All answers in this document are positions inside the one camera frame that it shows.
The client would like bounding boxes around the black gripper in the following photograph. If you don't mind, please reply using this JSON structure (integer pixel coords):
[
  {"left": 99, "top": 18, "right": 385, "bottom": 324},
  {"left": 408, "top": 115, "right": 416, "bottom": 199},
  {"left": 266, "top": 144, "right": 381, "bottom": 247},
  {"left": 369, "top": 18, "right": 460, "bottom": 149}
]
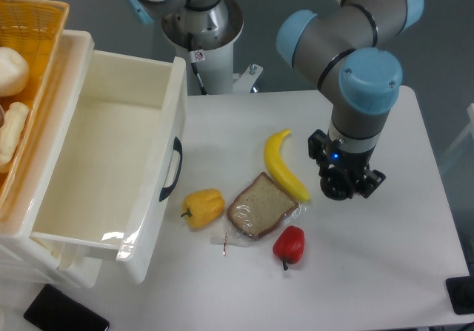
[{"left": 308, "top": 130, "right": 386, "bottom": 198}]

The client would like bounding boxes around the dark purple mangosteen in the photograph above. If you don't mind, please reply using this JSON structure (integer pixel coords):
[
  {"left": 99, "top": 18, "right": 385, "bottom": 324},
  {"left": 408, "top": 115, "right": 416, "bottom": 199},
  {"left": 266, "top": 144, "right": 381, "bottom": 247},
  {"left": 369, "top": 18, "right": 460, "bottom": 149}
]
[{"left": 321, "top": 171, "right": 354, "bottom": 201}]

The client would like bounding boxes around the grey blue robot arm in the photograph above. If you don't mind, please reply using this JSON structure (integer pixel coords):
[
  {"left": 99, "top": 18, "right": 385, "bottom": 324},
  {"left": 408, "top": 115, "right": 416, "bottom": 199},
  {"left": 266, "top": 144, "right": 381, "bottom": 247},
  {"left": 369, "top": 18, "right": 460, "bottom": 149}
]
[{"left": 128, "top": 0, "right": 424, "bottom": 201}]

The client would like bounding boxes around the upper white drawer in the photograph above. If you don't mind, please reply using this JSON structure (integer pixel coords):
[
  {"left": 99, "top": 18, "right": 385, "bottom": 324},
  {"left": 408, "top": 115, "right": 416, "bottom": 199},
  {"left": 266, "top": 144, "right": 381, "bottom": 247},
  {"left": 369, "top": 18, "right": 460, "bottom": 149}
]
[{"left": 36, "top": 51, "right": 187, "bottom": 283}]

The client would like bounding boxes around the white drawer cabinet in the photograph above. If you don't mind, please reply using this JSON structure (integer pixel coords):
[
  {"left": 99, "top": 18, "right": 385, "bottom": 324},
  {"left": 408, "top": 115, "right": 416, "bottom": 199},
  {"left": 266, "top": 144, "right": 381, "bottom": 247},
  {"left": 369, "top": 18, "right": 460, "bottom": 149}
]
[{"left": 1, "top": 30, "right": 101, "bottom": 287}]

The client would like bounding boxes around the yellow banana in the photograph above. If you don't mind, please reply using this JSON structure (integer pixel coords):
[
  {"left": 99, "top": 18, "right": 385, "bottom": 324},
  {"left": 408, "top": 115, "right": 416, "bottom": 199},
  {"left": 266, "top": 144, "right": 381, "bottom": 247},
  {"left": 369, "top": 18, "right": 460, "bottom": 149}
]
[{"left": 264, "top": 129, "right": 310, "bottom": 202}]

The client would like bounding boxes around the bread slice in plastic wrap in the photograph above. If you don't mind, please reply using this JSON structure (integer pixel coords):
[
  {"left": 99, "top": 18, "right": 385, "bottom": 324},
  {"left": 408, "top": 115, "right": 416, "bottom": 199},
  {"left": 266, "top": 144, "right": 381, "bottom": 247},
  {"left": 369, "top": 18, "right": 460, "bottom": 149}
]
[{"left": 210, "top": 172, "right": 305, "bottom": 255}]

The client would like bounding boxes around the red bell pepper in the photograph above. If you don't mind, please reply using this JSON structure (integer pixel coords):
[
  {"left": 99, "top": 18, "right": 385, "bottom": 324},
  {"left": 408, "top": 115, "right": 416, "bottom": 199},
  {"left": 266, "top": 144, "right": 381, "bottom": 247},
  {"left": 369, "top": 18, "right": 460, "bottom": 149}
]
[{"left": 273, "top": 225, "right": 305, "bottom": 271}]

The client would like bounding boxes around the yellow bell pepper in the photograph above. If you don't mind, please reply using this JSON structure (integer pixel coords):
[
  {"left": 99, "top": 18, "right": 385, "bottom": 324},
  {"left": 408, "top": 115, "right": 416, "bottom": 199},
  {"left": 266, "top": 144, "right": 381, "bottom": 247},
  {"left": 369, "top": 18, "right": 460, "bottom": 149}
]
[{"left": 180, "top": 188, "right": 225, "bottom": 230}]

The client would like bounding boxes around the black device at table edge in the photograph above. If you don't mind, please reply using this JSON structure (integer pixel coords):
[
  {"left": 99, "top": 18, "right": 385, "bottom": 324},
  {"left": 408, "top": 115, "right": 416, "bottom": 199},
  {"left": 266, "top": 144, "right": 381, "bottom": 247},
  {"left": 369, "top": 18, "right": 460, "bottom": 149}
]
[{"left": 445, "top": 276, "right": 473, "bottom": 315}]

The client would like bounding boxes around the black smartphone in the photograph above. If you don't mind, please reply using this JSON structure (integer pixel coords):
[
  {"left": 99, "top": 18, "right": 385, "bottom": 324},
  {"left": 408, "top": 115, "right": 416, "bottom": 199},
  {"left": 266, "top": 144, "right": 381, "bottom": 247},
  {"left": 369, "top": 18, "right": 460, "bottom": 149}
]
[{"left": 23, "top": 284, "right": 110, "bottom": 331}]

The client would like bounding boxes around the long white bread roll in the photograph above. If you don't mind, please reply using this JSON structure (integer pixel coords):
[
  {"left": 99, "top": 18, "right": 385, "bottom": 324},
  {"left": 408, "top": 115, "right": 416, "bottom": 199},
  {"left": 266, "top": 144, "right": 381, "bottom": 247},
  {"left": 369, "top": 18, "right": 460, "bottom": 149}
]
[{"left": 1, "top": 102, "right": 29, "bottom": 173}]

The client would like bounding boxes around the yellow wicker basket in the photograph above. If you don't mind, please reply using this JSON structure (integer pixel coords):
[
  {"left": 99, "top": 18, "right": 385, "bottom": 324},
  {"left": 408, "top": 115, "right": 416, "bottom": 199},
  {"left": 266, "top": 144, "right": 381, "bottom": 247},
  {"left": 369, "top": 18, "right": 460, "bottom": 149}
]
[{"left": 1, "top": 0, "right": 70, "bottom": 218}]

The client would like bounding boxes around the round white bun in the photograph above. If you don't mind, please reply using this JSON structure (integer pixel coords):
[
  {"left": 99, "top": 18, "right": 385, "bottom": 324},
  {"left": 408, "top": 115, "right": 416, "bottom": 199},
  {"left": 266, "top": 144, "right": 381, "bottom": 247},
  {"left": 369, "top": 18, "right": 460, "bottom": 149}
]
[{"left": 0, "top": 47, "right": 30, "bottom": 97}]

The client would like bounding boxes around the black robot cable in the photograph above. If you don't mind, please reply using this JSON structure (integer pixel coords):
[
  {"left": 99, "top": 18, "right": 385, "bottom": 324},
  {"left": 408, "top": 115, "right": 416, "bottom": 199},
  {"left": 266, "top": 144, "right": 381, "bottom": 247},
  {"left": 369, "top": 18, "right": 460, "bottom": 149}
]
[{"left": 187, "top": 33, "right": 208, "bottom": 96}]

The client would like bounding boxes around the black drawer handle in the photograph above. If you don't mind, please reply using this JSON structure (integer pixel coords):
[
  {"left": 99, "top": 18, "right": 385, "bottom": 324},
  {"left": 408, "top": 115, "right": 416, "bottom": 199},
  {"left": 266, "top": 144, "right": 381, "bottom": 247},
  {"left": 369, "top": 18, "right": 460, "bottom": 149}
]
[{"left": 158, "top": 136, "right": 183, "bottom": 202}]

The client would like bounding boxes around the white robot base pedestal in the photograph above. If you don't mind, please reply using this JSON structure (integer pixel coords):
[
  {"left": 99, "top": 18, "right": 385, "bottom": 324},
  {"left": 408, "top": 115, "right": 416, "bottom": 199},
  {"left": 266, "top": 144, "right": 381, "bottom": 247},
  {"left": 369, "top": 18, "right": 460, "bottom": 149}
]
[{"left": 161, "top": 0, "right": 263, "bottom": 96}]

